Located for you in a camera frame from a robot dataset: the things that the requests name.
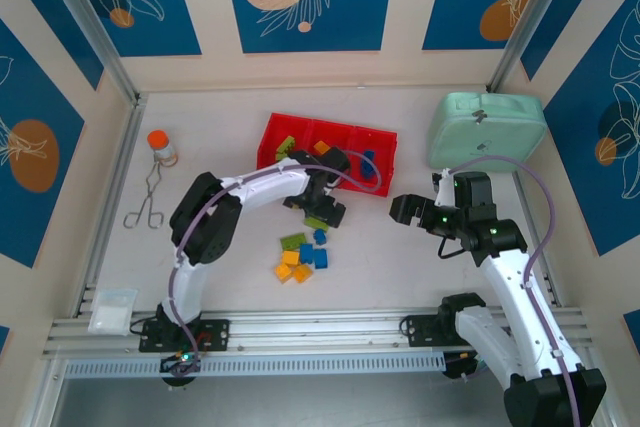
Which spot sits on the aluminium side rail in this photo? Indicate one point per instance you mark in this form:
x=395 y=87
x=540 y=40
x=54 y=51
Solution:
x=528 y=207
x=114 y=187

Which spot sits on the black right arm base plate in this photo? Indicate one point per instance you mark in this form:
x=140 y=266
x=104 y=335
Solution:
x=420 y=332

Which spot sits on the metal tongs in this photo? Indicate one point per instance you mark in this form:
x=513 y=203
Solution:
x=150 y=191

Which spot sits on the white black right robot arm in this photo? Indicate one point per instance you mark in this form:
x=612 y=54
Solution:
x=510 y=297

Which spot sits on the aluminium frame post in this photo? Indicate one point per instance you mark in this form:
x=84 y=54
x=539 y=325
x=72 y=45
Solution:
x=95 y=22
x=531 y=22

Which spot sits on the orange-capped small bottle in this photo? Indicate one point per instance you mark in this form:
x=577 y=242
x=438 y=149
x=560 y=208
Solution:
x=161 y=144

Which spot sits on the mint green zipper case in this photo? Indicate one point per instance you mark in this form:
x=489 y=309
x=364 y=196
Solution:
x=500 y=122

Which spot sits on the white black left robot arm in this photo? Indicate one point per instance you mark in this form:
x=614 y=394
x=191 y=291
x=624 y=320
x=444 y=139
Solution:
x=265 y=197

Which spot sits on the small blue lego brick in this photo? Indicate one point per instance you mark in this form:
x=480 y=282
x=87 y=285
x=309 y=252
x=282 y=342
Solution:
x=319 y=236

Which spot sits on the clear packet white contents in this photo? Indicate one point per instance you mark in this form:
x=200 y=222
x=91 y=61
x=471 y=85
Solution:
x=112 y=312

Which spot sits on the green lego brick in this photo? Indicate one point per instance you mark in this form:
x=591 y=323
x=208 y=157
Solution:
x=282 y=150
x=288 y=142
x=293 y=242
x=311 y=222

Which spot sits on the aluminium front rail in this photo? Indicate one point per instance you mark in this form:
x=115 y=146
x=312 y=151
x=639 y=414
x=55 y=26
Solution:
x=320 y=329

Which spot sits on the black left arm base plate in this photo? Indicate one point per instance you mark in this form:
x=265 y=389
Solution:
x=220 y=334

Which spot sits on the red three-compartment tray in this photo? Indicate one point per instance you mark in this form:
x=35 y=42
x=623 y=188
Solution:
x=272 y=132

